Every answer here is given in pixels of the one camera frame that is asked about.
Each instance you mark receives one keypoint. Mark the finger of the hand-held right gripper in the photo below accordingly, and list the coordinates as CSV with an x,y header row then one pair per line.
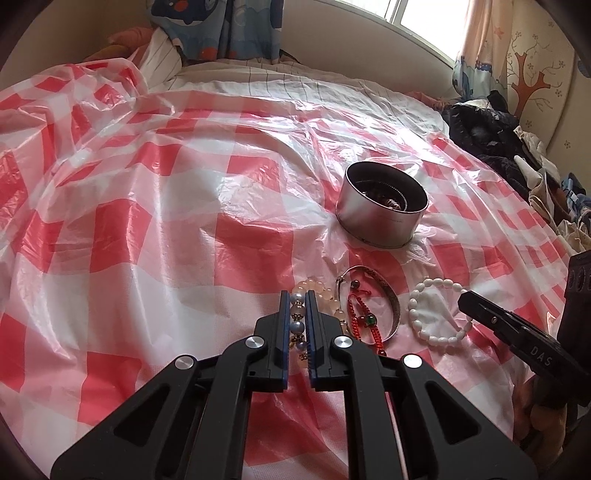
x,y
485,314

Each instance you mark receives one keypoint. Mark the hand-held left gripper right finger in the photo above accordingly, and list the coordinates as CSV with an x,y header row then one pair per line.
x,y
311,350

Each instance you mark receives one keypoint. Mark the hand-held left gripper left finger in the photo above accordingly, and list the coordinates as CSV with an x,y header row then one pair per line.
x,y
283,350

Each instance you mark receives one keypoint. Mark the round silver metal tin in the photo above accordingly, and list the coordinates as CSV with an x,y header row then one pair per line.
x,y
369,221

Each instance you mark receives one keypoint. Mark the person's right hand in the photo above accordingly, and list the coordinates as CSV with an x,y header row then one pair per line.
x,y
540,415

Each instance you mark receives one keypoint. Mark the silver bangle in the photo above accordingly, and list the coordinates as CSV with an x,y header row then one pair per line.
x,y
392,304

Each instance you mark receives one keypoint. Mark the pile of light clothes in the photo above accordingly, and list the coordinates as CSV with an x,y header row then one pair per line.
x,y
563,198

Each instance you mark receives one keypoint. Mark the black puffer jacket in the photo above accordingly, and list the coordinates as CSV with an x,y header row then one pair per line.
x,y
485,134

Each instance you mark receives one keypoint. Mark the red white checked plastic sheet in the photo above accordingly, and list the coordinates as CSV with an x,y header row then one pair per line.
x,y
161,207

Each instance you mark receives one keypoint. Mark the whale print curtain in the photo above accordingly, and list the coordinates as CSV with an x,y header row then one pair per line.
x,y
217,27
480,46

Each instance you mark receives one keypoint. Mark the white grid duvet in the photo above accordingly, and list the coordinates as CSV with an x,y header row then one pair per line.
x,y
300,83

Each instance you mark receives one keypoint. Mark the window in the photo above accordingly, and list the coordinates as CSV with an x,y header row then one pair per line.
x,y
406,23

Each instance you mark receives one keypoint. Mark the white striped pillow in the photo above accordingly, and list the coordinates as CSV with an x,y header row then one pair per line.
x,y
161,60

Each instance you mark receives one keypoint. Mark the brown tree wall decal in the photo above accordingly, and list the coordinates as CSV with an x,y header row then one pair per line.
x,y
531,78

